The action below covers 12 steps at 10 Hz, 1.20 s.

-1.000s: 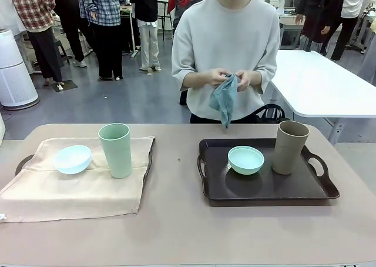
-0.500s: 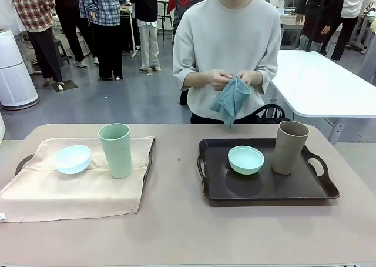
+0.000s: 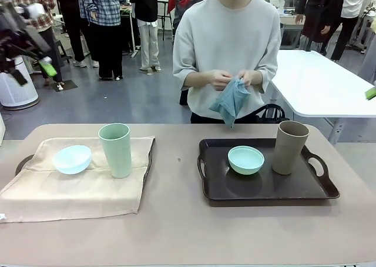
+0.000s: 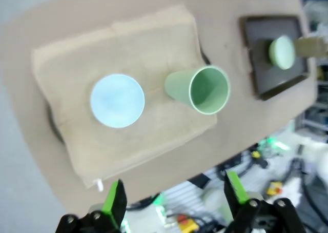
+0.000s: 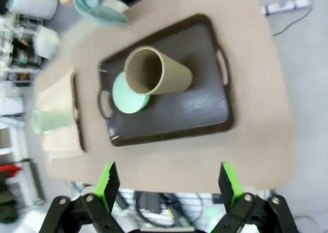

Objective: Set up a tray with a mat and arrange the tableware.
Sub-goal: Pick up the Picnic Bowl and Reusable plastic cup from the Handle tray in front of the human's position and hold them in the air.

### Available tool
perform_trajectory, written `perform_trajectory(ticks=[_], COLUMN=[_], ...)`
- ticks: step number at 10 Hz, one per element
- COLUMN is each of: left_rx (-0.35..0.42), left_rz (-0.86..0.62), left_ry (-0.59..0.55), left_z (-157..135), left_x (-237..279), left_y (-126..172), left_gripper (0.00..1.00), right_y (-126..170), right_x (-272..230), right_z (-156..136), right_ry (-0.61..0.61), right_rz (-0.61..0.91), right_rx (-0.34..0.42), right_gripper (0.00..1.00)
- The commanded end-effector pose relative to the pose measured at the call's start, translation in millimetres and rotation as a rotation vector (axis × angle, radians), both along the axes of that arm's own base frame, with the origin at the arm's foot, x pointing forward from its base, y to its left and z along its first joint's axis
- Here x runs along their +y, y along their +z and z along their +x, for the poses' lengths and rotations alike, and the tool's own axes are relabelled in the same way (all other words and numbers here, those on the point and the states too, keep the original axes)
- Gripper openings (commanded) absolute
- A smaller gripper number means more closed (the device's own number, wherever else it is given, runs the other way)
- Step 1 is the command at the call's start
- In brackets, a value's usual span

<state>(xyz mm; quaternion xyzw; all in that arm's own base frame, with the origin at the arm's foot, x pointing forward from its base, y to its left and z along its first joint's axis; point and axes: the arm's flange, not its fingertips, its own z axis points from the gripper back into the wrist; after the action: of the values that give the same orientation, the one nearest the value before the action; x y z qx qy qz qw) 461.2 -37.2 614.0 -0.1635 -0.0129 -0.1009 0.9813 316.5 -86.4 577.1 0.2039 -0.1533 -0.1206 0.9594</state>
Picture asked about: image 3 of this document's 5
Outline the light blue bowl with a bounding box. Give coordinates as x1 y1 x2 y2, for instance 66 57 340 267
52 144 93 175

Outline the dark stand base plate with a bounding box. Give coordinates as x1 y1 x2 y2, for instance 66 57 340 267
50 79 79 92

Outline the beige cloth mat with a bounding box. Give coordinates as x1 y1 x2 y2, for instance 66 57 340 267
0 135 156 223

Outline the bystander in blue plaid shirt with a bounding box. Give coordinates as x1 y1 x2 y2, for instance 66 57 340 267
76 0 129 81

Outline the grey metal stool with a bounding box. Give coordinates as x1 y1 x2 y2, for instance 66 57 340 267
54 39 72 65

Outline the person in cream shirt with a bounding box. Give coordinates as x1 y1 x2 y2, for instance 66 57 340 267
172 0 281 125

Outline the bystander in white shirt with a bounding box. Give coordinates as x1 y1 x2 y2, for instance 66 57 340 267
330 0 367 62

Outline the light green bowl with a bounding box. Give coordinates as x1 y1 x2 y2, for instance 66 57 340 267
227 145 266 176

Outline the bystander in dark coat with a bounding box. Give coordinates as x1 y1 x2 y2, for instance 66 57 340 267
294 0 344 46

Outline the bystander in black top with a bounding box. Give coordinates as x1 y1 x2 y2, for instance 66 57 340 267
129 0 166 72

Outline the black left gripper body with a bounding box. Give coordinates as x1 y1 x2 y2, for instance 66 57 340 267
0 2 51 71

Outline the dark brown tray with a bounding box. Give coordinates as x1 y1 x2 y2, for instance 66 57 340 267
197 138 341 202
14 142 154 187

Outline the white air purifier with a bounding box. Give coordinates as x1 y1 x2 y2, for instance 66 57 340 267
0 55 40 108

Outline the person's right hand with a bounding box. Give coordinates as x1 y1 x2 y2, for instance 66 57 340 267
210 69 236 92

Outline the person's left hand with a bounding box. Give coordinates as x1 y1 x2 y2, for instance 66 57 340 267
237 69 259 88

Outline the light green cup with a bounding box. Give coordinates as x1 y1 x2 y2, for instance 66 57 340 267
98 123 133 179

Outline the brown cup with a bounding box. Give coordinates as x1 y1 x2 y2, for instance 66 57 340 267
271 120 310 176

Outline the white side table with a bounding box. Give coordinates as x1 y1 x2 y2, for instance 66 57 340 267
268 49 376 146

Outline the person's right forearm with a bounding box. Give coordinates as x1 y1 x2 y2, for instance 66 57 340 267
186 71 213 88

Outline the blue cloth mat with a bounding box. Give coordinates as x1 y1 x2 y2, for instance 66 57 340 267
209 77 252 130

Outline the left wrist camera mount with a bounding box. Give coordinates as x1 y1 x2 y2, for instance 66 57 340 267
16 2 48 19

